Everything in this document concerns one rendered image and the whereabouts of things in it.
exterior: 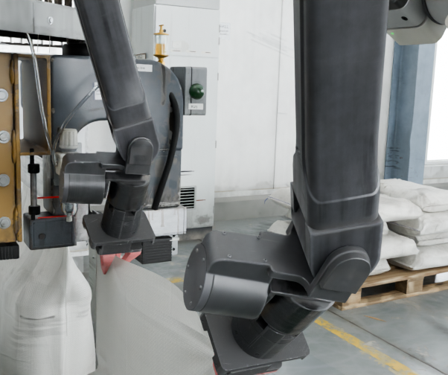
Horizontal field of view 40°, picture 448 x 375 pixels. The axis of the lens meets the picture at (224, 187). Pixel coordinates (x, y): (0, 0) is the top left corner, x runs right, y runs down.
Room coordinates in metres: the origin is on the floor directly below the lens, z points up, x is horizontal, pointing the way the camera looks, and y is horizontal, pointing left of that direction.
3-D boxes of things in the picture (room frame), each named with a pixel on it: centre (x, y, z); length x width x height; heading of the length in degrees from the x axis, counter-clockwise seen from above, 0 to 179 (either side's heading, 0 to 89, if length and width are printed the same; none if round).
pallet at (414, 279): (4.11, -1.03, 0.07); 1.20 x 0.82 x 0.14; 120
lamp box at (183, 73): (1.20, 0.08, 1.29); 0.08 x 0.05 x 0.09; 28
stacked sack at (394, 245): (3.78, -0.87, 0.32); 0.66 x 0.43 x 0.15; 120
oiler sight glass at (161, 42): (1.16, 0.12, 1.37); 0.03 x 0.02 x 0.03; 28
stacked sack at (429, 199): (4.29, -1.30, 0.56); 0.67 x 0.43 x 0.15; 28
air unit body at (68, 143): (1.02, 0.26, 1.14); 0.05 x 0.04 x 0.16; 118
